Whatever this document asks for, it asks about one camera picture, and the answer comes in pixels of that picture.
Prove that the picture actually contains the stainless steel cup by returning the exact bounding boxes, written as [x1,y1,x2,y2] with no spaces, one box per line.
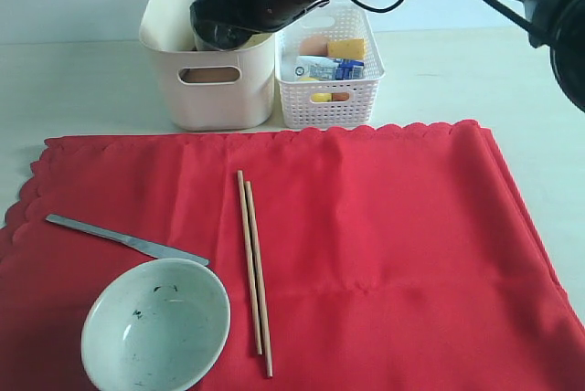
[193,20,255,52]

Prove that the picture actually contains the round brown wooden plate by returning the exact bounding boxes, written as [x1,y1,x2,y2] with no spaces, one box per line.
[180,67,240,84]

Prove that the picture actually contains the brown egg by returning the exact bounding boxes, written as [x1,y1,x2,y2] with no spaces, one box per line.
[299,35,329,57]

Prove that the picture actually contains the small milk carton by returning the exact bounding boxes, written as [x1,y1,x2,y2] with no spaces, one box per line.
[293,55,365,81]

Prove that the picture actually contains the yellow cheese wedge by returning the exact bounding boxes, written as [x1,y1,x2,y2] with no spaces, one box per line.
[327,38,367,61]

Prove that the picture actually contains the yellow lemon with sticker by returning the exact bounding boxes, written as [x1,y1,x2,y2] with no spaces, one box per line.
[300,77,333,103]

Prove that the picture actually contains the orange fried nugget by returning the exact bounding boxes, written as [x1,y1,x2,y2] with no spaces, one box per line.
[332,92,350,101]

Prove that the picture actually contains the cream plastic tub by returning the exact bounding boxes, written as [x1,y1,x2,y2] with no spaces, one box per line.
[139,0,275,131]

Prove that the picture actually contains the white perforated plastic basket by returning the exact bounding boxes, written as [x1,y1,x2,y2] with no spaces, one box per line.
[275,3,385,128]

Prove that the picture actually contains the left wooden chopstick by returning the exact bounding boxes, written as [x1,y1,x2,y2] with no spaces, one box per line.
[237,170,263,355]

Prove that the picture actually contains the metal table knife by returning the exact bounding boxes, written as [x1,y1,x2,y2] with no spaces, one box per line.
[45,214,210,267]

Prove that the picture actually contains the red scalloped table cloth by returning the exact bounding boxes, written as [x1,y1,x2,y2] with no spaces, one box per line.
[1,121,584,390]

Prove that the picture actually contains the pale green ceramic bowl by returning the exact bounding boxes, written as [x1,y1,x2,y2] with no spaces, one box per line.
[80,259,230,390]

